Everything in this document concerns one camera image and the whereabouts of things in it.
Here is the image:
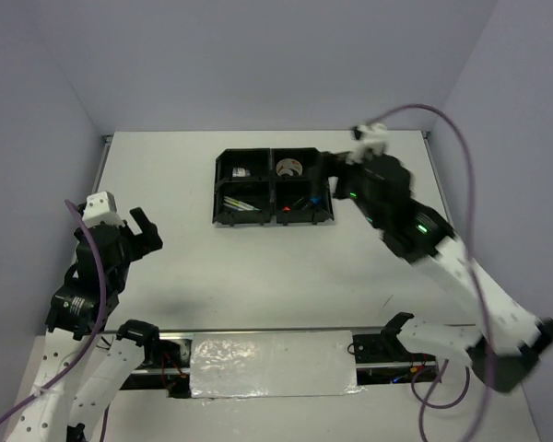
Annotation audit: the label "large brown-core tape roll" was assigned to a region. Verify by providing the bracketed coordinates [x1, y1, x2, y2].
[275, 157, 303, 177]

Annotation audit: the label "clear pen grey stripes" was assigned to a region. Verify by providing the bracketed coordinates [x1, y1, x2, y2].
[224, 197, 260, 212]

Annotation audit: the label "silver tape roll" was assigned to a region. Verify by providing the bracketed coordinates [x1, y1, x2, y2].
[231, 167, 252, 178]

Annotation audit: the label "pink cap black highlighter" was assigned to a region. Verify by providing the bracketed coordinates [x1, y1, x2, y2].
[293, 197, 306, 209]

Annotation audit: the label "clear pen blue ink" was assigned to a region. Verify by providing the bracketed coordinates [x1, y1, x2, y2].
[223, 202, 261, 212]

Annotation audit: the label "yellow-green clear pen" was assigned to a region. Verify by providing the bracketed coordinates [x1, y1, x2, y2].
[224, 196, 249, 206]

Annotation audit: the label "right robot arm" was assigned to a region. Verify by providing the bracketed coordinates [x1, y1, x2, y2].
[308, 152, 553, 394]

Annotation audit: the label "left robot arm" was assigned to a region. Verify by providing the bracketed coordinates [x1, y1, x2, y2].
[4, 203, 163, 441]

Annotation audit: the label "black four-compartment organizer tray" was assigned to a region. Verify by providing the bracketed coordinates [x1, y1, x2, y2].
[212, 147, 335, 227]

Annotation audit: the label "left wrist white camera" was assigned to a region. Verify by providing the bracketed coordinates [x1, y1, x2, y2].
[82, 191, 123, 228]

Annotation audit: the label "wrist white camera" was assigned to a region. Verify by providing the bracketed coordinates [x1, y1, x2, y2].
[345, 122, 389, 165]
[82, 191, 123, 228]

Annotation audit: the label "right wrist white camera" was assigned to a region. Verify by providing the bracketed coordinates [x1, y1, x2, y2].
[345, 122, 389, 165]

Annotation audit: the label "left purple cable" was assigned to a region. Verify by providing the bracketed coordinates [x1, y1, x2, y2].
[0, 198, 112, 442]

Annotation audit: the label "purple cable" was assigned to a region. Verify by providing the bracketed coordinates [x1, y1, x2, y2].
[0, 198, 112, 442]
[352, 104, 494, 442]

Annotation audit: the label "aluminium rail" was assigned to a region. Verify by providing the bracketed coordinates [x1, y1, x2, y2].
[96, 327, 388, 378]

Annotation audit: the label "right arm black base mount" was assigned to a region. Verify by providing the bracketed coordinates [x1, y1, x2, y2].
[349, 333, 436, 365]

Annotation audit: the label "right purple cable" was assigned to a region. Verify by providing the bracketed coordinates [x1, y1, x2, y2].
[352, 104, 494, 442]

